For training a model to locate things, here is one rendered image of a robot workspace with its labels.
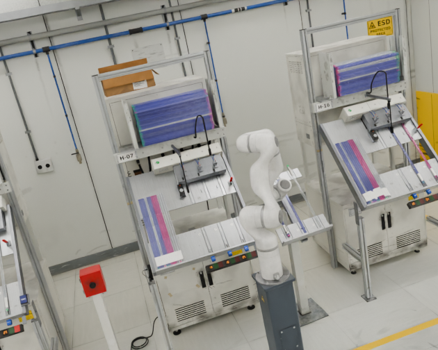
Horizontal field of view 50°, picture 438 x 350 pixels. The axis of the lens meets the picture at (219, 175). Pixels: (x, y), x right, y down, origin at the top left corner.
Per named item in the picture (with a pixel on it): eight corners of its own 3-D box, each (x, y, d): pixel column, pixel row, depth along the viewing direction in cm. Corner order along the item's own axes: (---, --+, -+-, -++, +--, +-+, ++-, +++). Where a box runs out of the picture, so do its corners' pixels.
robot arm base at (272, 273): (295, 278, 254) (290, 247, 248) (264, 289, 250) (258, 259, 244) (280, 263, 272) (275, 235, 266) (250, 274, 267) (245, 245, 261)
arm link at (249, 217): (274, 252, 247) (267, 211, 240) (242, 251, 255) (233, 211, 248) (281, 241, 257) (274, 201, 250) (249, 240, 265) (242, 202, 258)
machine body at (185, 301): (261, 309, 352) (247, 235, 332) (170, 339, 338) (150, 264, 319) (235, 270, 412) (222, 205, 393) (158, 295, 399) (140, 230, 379)
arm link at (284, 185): (277, 202, 284) (288, 194, 287) (283, 194, 272) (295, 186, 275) (268, 191, 286) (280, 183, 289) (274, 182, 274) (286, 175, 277)
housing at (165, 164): (222, 162, 337) (222, 151, 325) (155, 180, 328) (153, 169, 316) (218, 153, 341) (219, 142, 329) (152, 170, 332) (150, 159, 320)
